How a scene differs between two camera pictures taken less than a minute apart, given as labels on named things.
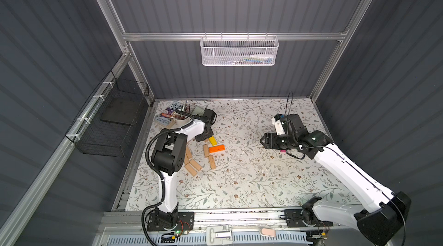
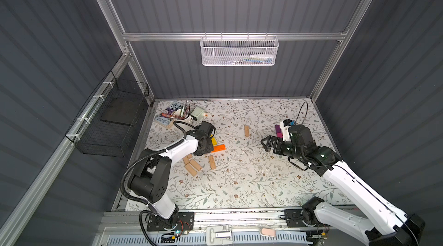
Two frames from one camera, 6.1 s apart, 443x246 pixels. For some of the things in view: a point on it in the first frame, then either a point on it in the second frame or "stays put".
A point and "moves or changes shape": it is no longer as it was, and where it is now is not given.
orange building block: x=217 y=148 stays put
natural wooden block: x=190 y=170 stays put
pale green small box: x=199 y=111 stays put
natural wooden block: x=206 y=149 moves or changes shape
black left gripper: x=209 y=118 → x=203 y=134
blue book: x=164 y=117 stays put
